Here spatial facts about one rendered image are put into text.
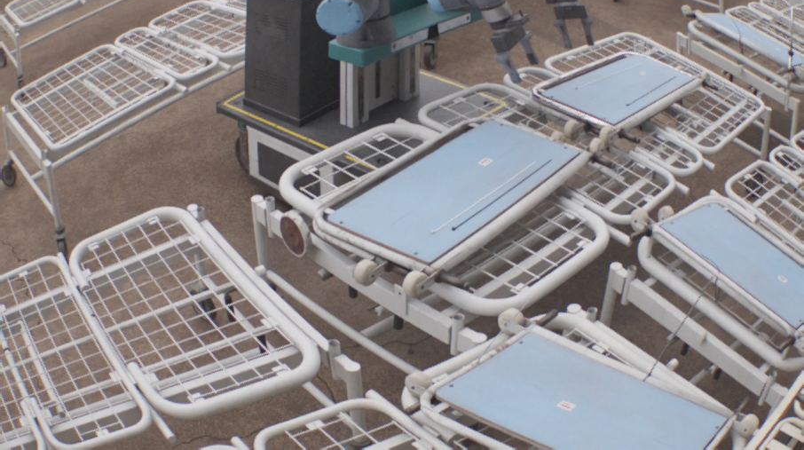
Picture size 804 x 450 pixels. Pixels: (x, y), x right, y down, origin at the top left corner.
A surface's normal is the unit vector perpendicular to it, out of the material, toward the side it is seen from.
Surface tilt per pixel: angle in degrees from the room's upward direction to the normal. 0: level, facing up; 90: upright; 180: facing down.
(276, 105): 90
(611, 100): 5
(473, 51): 0
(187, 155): 0
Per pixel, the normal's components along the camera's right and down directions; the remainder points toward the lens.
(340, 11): -0.29, 0.56
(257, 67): -0.65, 0.39
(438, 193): -0.04, -0.87
